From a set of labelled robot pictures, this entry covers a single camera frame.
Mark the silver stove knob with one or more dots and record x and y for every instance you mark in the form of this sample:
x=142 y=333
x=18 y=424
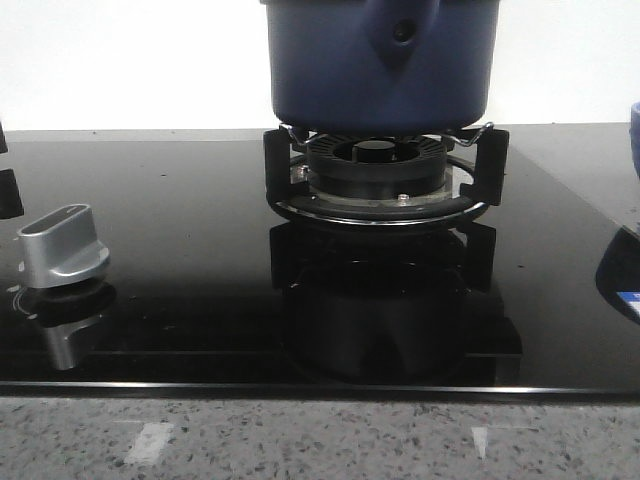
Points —
x=62 y=248

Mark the black left burner grate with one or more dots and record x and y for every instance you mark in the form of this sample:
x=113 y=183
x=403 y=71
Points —
x=10 y=200

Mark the black glass stove top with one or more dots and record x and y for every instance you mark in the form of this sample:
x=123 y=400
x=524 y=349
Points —
x=210 y=292

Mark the black pot support grate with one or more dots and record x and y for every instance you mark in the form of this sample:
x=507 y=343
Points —
x=474 y=179

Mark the blue bowl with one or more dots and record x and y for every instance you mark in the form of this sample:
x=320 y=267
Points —
x=634 y=135

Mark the black gas burner head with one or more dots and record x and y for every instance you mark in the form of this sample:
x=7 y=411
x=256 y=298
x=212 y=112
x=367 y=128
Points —
x=376 y=168

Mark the blue cooking pot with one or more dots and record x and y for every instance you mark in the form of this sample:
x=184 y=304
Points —
x=380 y=67

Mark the blue white stove label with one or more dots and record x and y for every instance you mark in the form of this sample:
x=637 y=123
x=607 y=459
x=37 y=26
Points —
x=630 y=304

